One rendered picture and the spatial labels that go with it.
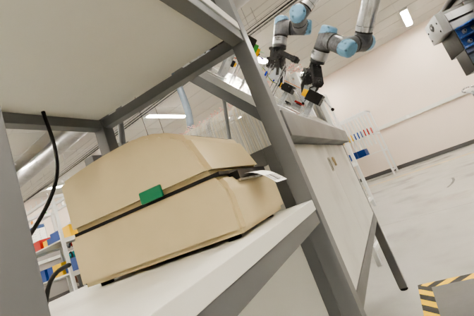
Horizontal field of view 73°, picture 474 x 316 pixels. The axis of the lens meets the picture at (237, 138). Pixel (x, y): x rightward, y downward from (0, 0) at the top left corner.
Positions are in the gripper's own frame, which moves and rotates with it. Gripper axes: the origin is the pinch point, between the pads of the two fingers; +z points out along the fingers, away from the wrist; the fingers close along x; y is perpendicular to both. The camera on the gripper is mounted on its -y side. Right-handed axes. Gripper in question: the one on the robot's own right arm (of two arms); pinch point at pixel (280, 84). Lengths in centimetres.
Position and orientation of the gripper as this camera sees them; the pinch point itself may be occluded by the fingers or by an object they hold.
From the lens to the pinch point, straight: 167.7
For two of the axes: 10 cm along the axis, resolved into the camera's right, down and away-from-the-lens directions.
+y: -8.5, -0.5, 5.2
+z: -0.9, 10.0, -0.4
